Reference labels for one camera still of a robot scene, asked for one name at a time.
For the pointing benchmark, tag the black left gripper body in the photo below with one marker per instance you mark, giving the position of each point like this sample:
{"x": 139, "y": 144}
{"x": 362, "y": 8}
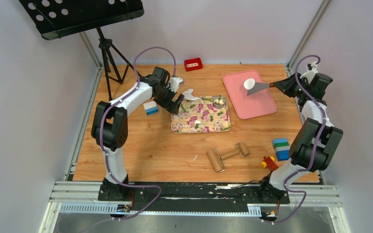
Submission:
{"x": 166, "y": 95}

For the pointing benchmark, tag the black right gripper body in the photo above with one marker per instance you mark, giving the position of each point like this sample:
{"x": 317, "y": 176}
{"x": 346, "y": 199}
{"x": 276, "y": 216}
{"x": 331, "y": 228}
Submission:
{"x": 298, "y": 91}

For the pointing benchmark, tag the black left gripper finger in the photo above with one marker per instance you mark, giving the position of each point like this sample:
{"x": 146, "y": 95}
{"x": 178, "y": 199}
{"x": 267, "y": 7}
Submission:
{"x": 179, "y": 101}
{"x": 174, "y": 108}

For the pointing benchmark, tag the floral yellow tray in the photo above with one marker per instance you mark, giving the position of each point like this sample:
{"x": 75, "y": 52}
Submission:
{"x": 200, "y": 117}

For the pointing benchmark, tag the pink tray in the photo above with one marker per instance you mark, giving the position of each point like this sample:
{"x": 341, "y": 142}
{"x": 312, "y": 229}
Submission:
{"x": 248, "y": 106}

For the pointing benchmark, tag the metal scraper wooden handle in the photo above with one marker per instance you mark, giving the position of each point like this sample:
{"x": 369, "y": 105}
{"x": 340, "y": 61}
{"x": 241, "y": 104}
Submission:
{"x": 259, "y": 87}

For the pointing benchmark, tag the wooden rolling pin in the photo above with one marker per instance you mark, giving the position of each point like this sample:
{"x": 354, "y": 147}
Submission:
{"x": 217, "y": 160}

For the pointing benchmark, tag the white dough ball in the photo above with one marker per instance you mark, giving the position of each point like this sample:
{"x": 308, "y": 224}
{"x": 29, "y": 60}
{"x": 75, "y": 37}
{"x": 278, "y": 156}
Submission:
{"x": 189, "y": 97}

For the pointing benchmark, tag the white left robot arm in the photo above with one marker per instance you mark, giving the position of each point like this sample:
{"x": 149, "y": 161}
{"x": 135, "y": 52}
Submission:
{"x": 110, "y": 125}

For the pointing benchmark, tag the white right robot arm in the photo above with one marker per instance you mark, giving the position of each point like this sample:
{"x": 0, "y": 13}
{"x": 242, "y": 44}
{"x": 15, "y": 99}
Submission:
{"x": 315, "y": 144}

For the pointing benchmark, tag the white and blue toy block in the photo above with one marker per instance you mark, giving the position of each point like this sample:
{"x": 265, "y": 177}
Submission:
{"x": 150, "y": 108}

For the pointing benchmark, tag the blue green stacked blocks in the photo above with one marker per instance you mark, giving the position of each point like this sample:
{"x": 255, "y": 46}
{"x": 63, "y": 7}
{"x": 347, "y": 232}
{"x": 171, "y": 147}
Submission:
{"x": 281, "y": 148}

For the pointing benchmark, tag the red yellow toy block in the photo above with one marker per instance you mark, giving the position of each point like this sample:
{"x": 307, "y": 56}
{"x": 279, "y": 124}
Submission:
{"x": 269, "y": 162}

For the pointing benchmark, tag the black music stand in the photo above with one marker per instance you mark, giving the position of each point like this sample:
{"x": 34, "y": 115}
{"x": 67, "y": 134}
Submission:
{"x": 55, "y": 19}

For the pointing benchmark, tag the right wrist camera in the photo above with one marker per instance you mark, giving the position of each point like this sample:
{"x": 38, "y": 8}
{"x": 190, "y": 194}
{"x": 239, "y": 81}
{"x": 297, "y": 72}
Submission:
{"x": 312, "y": 70}

